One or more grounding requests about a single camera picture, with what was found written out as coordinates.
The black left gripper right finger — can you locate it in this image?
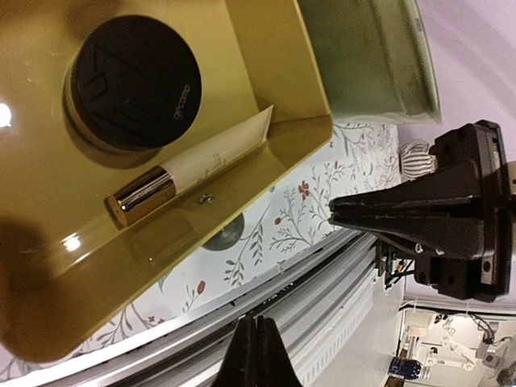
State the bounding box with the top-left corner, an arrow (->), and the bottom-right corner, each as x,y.
258,316 -> 302,387

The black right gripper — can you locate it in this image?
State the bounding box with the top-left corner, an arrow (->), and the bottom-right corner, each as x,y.
329,120 -> 515,303

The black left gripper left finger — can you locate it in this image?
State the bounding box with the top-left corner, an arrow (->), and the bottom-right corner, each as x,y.
211,318 -> 257,387

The green hard-shell suitcase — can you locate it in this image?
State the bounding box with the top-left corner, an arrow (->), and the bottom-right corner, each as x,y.
298,0 -> 442,124

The slim gold cosmetic pencil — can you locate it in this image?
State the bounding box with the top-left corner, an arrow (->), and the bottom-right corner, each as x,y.
106,106 -> 274,227

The drawer cabinet with dark top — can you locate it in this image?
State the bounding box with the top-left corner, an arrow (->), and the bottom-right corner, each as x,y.
1,1 -> 331,363

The round cream compact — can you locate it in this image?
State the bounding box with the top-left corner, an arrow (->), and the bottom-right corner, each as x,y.
66,15 -> 202,153

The floral white tablecloth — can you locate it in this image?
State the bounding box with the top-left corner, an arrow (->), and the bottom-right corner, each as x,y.
1,123 -> 401,386

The aluminium front rail frame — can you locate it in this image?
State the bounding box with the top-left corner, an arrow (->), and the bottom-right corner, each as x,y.
55,233 -> 404,386

